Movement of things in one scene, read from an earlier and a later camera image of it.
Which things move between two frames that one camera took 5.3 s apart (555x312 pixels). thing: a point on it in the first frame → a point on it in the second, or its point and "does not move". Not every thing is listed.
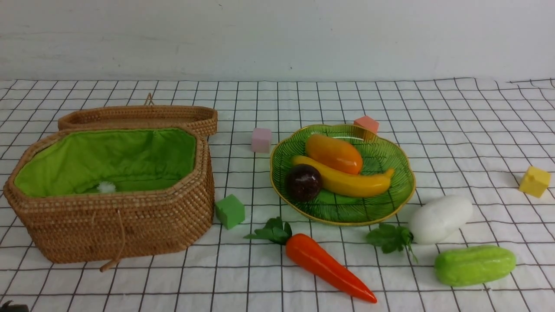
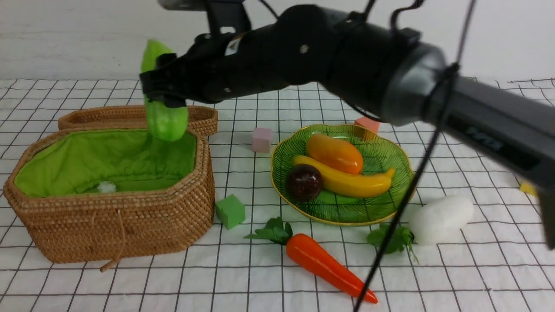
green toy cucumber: [469, 265] → [166, 122]
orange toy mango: [334, 154] does not move
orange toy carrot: [301, 249] does not move
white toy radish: [431, 219] does not move
